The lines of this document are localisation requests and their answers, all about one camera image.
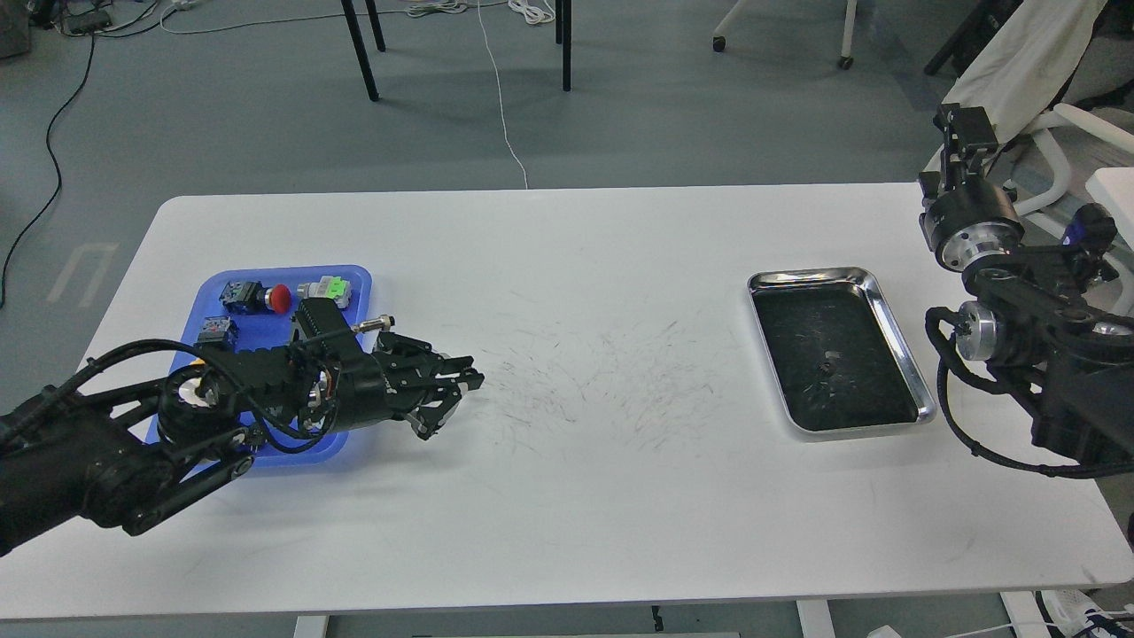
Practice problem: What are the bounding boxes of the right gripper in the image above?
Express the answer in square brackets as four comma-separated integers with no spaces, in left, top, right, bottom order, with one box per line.
[919,104,1024,272]

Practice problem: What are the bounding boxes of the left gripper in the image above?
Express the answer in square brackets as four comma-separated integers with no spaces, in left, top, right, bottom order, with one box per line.
[332,331,485,440]

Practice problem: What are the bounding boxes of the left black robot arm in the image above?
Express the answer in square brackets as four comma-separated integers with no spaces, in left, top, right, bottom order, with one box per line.
[1,298,485,553]

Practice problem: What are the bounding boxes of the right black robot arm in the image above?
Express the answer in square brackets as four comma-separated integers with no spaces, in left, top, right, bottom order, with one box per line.
[919,104,1133,479]

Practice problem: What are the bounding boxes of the beige cloth on chair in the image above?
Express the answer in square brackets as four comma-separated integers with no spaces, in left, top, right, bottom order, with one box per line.
[943,1,1107,143]

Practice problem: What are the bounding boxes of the white office chair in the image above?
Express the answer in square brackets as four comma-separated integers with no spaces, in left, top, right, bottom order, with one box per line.
[921,103,1134,320]

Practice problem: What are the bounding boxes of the blue plastic tray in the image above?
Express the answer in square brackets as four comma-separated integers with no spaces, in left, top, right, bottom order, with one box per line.
[183,265,372,468]

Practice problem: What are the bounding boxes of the steel tray with black mat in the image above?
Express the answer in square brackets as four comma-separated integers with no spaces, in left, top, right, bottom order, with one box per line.
[746,267,938,440]

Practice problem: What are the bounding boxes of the black table legs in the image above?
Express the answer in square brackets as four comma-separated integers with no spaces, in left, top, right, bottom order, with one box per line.
[341,0,573,102]

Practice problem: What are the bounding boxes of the green and grey switch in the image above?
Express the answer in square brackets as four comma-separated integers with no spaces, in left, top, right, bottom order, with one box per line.
[296,277,353,311]

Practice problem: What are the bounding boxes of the red push button switch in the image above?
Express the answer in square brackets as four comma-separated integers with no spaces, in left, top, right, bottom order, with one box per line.
[218,280,291,315]

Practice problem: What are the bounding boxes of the yellow push button switch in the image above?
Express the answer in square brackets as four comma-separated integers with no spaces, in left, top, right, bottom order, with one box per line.
[191,315,239,371]

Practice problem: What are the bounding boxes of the white cable on floor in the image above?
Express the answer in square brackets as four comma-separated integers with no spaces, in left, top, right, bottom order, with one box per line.
[159,0,559,190]

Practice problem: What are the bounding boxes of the black cable on floor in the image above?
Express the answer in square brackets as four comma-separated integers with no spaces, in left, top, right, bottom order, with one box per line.
[0,0,187,311]

